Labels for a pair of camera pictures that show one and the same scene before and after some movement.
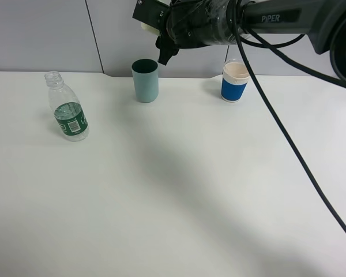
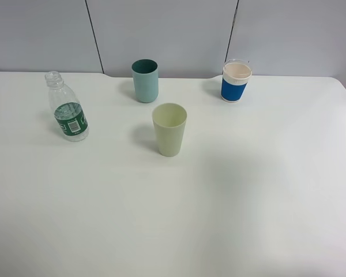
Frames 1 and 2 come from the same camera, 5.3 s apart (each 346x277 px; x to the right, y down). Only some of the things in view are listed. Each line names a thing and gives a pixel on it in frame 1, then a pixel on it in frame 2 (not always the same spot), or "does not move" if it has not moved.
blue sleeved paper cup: (235, 77) does not move
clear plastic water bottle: (67, 108) does not move
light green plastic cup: (150, 29) -> (169, 120)
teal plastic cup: (145, 74) does not move
